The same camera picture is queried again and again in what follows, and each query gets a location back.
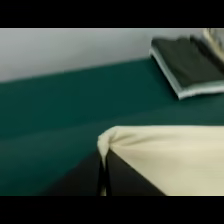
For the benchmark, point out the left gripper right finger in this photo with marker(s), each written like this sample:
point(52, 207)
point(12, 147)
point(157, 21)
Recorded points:
point(128, 181)

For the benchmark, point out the cream shirt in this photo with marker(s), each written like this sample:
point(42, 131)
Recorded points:
point(173, 156)

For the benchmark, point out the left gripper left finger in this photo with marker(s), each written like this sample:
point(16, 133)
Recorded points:
point(83, 180)

